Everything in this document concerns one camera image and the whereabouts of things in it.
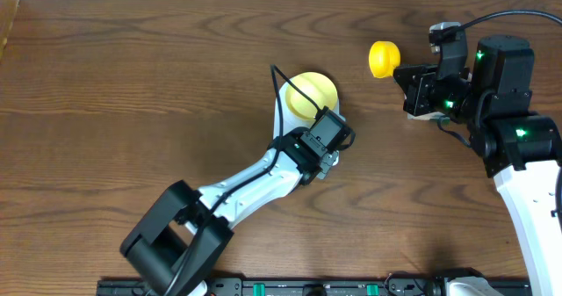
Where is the yellow measuring scoop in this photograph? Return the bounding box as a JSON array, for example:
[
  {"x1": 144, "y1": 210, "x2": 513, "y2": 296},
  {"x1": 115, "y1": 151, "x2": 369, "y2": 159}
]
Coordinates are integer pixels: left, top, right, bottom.
[{"x1": 368, "y1": 41, "x2": 400, "y2": 78}]

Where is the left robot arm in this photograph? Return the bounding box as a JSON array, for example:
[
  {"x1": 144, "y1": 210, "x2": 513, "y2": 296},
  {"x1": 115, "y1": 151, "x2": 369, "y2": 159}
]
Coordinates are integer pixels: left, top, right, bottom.
[{"x1": 119, "y1": 127, "x2": 348, "y2": 295}]

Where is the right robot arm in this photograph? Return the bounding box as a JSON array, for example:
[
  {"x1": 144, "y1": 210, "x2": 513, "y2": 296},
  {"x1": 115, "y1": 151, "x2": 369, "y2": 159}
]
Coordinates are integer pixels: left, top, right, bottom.
[{"x1": 393, "y1": 35, "x2": 561, "y2": 295}]

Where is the white digital kitchen scale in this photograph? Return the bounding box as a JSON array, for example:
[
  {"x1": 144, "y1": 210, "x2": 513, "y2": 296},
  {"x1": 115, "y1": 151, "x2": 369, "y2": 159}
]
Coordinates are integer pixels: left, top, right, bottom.
[{"x1": 271, "y1": 76, "x2": 347, "y2": 181}]

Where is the pale yellow bowl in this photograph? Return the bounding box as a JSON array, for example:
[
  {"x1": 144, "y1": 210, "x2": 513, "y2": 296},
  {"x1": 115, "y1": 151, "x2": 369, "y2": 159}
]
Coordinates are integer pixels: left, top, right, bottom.
[{"x1": 285, "y1": 72, "x2": 339, "y2": 120}]

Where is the clear plastic container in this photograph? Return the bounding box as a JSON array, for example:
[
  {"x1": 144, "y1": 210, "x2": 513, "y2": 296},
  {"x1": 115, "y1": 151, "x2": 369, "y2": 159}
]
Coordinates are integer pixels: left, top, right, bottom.
[{"x1": 407, "y1": 112, "x2": 450, "y2": 122}]

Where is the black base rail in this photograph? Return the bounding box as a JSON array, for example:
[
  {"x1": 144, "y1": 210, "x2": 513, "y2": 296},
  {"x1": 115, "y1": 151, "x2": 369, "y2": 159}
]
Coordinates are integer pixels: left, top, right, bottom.
[{"x1": 95, "y1": 269, "x2": 532, "y2": 296}]

